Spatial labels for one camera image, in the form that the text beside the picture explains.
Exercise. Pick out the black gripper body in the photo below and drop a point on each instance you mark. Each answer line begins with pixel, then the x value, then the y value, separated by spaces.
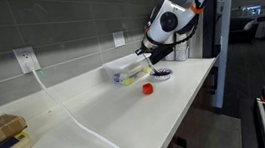
pixel 162 54

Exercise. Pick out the silver spatula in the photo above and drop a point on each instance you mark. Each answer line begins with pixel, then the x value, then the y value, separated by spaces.
pixel 147 59

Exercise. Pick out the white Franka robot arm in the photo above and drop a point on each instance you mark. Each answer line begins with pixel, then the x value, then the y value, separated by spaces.
pixel 179 15

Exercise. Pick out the dark brown bowl contents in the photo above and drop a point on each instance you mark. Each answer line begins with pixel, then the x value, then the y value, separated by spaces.
pixel 164 72

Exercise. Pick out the patterned paper bowl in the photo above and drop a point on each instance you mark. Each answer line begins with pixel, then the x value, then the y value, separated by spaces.
pixel 161 78

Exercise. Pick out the yellow sponge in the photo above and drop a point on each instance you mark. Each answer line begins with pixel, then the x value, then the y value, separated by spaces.
pixel 128 81
pixel 147 70

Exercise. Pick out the small red block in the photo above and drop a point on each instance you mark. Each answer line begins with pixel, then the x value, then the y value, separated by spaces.
pixel 147 89

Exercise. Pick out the clear lidded plastic container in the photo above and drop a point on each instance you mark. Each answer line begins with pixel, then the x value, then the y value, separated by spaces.
pixel 123 65

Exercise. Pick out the blue white scrubber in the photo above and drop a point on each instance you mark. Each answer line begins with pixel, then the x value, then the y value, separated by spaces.
pixel 118 78

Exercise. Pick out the black vented appliance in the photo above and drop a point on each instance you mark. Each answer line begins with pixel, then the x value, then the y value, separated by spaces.
pixel 213 28

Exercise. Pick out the dark wooden base cabinet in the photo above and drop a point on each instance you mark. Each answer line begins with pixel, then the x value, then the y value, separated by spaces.
pixel 186 135

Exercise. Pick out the dark background sofa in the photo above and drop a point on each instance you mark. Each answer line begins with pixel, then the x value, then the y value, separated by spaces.
pixel 240 31

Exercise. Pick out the background computer monitor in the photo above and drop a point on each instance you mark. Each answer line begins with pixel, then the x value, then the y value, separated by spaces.
pixel 251 10

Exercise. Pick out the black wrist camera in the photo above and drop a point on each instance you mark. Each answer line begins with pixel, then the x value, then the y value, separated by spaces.
pixel 139 51

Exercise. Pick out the white wall outlet with plug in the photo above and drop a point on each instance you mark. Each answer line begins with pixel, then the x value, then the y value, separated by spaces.
pixel 26 59

